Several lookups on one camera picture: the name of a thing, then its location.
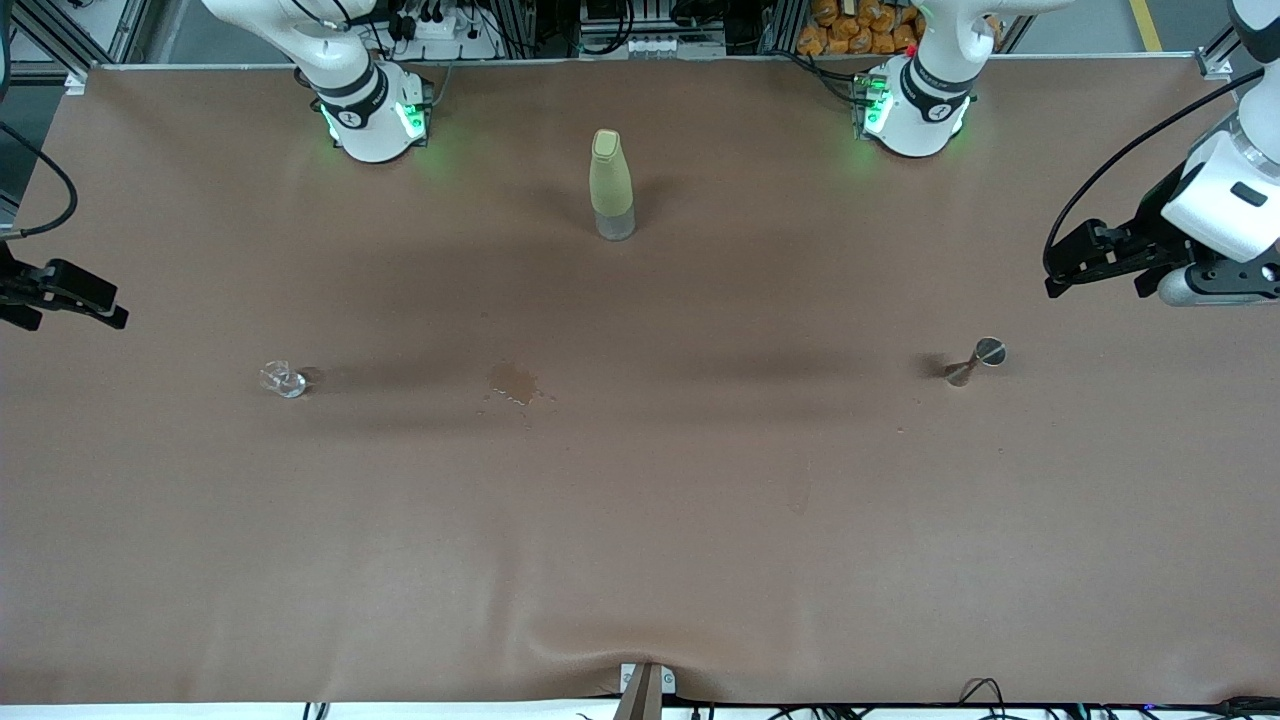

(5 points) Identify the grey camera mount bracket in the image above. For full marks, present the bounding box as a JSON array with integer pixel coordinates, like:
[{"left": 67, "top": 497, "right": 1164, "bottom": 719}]
[{"left": 618, "top": 662, "right": 678, "bottom": 720}]

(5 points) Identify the clear glass cup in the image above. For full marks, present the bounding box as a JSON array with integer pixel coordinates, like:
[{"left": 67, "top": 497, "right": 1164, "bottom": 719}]
[{"left": 258, "top": 360, "right": 309, "bottom": 399}]

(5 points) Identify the steel jigger measuring cup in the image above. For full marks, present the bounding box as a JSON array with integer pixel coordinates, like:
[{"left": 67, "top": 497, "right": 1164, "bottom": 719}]
[{"left": 943, "top": 337, "right": 1008, "bottom": 388}]

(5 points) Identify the white terminal block row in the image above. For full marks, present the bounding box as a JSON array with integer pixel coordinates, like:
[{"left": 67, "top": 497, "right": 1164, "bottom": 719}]
[{"left": 622, "top": 33, "right": 728, "bottom": 58}]

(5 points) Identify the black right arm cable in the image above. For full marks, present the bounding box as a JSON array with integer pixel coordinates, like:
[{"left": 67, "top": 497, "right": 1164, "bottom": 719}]
[{"left": 0, "top": 120, "right": 79, "bottom": 241}]

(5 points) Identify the orange snack pile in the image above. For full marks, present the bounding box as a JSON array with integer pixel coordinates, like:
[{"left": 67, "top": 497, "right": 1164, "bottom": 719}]
[{"left": 797, "top": 0, "right": 926, "bottom": 56}]

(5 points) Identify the aluminium cell frame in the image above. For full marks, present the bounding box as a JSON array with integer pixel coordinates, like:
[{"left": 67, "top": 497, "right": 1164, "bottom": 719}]
[{"left": 0, "top": 0, "right": 1280, "bottom": 81}]

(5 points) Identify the black cable loop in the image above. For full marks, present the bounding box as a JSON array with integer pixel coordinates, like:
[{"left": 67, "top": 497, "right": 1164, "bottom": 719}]
[{"left": 958, "top": 677, "right": 1009, "bottom": 720}]

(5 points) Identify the brown table mat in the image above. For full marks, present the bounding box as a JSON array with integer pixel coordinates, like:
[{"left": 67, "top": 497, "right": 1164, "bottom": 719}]
[{"left": 0, "top": 55, "right": 1280, "bottom": 706}]

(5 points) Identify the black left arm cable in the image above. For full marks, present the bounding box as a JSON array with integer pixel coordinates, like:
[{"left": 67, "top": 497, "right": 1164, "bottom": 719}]
[{"left": 1042, "top": 68, "right": 1280, "bottom": 283}]

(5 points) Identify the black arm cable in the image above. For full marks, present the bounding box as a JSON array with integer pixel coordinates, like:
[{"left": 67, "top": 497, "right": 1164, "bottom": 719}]
[
  {"left": 1042, "top": 68, "right": 1280, "bottom": 283},
  {"left": 0, "top": 120, "right": 79, "bottom": 241}
]

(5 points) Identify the brown liquid spill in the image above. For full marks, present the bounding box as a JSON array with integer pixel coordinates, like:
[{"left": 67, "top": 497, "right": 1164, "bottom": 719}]
[{"left": 483, "top": 362, "right": 556, "bottom": 409}]

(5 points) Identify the green bottle with clear base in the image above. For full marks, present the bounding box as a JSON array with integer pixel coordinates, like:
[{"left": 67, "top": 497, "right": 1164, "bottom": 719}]
[{"left": 588, "top": 128, "right": 637, "bottom": 242}]

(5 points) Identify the white power strip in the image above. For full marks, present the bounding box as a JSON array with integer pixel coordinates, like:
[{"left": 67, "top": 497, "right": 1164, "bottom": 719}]
[{"left": 385, "top": 0, "right": 501, "bottom": 61}]

